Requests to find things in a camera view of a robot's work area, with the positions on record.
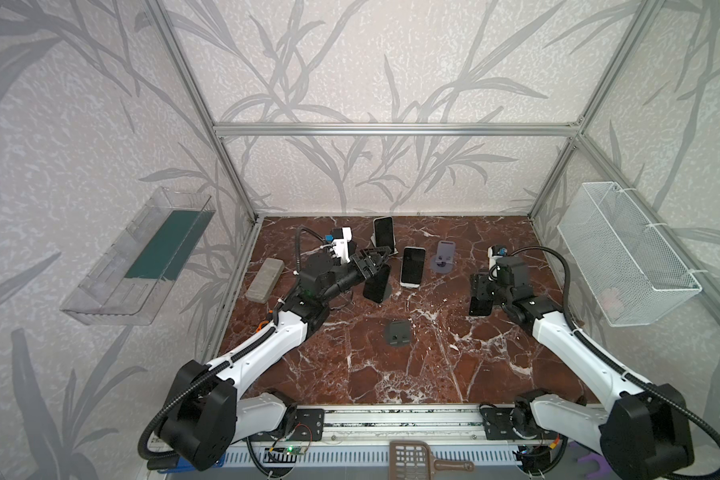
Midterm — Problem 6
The purple-edged phone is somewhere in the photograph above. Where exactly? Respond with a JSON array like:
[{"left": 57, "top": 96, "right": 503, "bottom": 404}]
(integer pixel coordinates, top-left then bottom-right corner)
[{"left": 468, "top": 289, "right": 494, "bottom": 317}]

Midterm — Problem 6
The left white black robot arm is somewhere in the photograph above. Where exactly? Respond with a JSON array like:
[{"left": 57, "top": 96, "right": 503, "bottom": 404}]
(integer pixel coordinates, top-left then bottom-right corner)
[{"left": 137, "top": 247, "right": 391, "bottom": 471}]

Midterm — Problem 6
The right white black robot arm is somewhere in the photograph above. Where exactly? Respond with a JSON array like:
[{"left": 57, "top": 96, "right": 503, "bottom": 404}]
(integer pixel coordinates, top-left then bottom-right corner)
[{"left": 470, "top": 252, "right": 720, "bottom": 479}]

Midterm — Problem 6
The black phone centre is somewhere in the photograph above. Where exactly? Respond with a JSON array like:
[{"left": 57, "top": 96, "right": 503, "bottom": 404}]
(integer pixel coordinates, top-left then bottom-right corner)
[{"left": 363, "top": 264, "right": 391, "bottom": 304}]

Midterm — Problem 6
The white-edged phone at back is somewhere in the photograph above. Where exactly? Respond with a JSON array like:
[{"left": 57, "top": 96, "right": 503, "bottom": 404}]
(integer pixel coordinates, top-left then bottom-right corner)
[{"left": 372, "top": 217, "right": 397, "bottom": 254}]

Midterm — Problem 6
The teal-edged phone on white stand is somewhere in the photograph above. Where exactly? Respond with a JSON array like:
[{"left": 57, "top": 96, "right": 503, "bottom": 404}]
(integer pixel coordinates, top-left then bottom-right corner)
[{"left": 400, "top": 247, "right": 426, "bottom": 288}]

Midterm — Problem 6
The purple-grey stand back right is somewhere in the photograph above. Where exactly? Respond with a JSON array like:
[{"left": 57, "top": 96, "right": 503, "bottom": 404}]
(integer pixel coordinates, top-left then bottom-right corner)
[{"left": 430, "top": 240, "right": 456, "bottom": 274}]

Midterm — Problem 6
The dark grey front stand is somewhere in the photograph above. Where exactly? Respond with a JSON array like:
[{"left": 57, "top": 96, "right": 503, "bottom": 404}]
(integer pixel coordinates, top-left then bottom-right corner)
[{"left": 384, "top": 320, "right": 412, "bottom": 347}]

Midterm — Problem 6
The grey stone block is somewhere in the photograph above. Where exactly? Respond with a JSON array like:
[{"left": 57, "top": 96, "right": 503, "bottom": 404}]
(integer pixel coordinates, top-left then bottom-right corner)
[{"left": 245, "top": 258, "right": 285, "bottom": 304}]

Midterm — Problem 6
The brown plastic scoop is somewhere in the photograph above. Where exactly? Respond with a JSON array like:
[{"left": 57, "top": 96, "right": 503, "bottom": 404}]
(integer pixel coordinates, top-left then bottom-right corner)
[{"left": 388, "top": 441, "right": 475, "bottom": 480}]

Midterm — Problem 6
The purple pink toy rake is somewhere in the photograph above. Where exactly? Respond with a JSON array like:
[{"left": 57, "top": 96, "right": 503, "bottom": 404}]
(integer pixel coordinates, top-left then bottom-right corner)
[{"left": 577, "top": 453, "right": 611, "bottom": 480}]

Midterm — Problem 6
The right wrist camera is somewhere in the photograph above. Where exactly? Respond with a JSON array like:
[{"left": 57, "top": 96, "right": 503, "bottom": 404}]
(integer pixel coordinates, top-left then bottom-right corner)
[{"left": 488, "top": 244, "right": 508, "bottom": 273}]

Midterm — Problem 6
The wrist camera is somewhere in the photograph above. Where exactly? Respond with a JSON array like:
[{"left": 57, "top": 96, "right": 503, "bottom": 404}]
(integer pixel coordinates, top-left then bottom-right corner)
[
  {"left": 322, "top": 227, "right": 356, "bottom": 266},
  {"left": 488, "top": 244, "right": 508, "bottom": 273}
]

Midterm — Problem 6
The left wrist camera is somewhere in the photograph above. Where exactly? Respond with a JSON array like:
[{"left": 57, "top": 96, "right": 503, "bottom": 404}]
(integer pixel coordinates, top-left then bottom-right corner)
[{"left": 322, "top": 227, "right": 356, "bottom": 266}]

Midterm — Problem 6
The white wire mesh basket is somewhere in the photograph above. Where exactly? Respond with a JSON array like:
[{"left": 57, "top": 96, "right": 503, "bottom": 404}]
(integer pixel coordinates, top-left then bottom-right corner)
[{"left": 558, "top": 182, "right": 702, "bottom": 327}]

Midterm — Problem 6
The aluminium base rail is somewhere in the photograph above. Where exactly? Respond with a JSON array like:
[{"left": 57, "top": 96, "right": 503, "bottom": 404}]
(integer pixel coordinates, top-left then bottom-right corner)
[{"left": 215, "top": 403, "right": 607, "bottom": 480}]

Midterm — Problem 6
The clear plastic wall bin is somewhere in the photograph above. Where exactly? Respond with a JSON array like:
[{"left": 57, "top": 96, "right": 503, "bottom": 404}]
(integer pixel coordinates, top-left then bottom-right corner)
[{"left": 60, "top": 187, "right": 216, "bottom": 326}]

